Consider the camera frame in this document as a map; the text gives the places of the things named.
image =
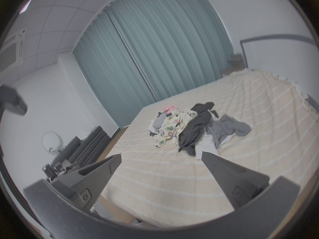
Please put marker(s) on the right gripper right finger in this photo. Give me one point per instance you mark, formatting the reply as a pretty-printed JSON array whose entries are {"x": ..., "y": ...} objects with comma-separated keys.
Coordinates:
[{"x": 231, "y": 180}]

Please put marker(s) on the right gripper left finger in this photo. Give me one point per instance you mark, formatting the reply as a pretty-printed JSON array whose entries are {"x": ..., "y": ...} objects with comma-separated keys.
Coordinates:
[{"x": 94, "y": 180}]

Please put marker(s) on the white printed pyjama top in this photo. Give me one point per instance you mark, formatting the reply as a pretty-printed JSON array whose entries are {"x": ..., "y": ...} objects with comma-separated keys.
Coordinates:
[{"x": 172, "y": 126}]

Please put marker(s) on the pile of clothes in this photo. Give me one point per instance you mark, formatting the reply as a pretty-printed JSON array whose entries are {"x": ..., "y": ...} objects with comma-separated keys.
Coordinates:
[{"x": 196, "y": 131}]

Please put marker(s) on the bed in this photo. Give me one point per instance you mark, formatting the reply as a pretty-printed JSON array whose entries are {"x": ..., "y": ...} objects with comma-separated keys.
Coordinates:
[{"x": 249, "y": 113}]

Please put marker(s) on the black chest of drawers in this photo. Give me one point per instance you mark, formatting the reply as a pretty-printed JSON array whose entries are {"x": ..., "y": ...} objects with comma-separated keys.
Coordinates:
[{"x": 84, "y": 146}]

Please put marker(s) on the round white-framed mirror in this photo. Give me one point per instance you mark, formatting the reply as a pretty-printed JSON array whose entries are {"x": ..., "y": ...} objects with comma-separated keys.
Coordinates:
[{"x": 44, "y": 143}]

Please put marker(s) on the blue-green curtain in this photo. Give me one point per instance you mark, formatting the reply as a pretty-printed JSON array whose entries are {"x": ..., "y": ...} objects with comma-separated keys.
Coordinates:
[
  {"x": 109, "y": 71},
  {"x": 169, "y": 33}
]

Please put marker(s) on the grey bedside table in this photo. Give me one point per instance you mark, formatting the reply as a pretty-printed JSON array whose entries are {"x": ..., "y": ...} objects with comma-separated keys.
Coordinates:
[{"x": 234, "y": 63}]

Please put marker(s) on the white ceiling air conditioner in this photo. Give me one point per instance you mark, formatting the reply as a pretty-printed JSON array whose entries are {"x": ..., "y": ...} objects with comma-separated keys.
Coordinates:
[{"x": 15, "y": 48}]

